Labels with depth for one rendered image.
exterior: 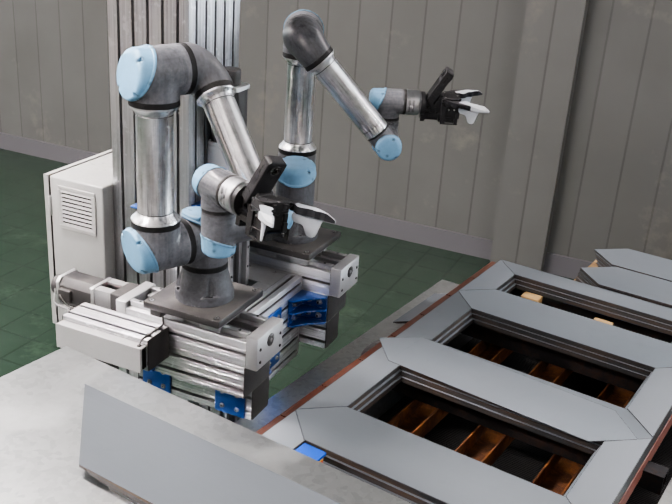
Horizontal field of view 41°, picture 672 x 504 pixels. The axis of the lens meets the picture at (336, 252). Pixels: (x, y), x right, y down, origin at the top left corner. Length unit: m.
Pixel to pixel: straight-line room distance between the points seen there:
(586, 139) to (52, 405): 3.78
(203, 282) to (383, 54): 3.29
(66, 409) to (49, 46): 5.00
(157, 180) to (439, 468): 0.91
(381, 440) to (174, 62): 0.98
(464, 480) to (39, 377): 0.94
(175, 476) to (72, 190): 1.17
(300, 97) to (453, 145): 2.69
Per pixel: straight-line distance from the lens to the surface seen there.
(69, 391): 1.95
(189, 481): 1.64
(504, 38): 5.14
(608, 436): 2.31
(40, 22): 6.73
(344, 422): 2.19
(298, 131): 2.75
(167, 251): 2.17
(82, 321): 2.42
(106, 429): 1.78
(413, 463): 2.09
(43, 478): 1.71
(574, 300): 3.04
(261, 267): 2.74
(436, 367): 2.46
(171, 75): 2.05
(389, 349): 2.52
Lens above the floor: 2.06
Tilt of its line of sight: 23 degrees down
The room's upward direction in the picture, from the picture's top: 4 degrees clockwise
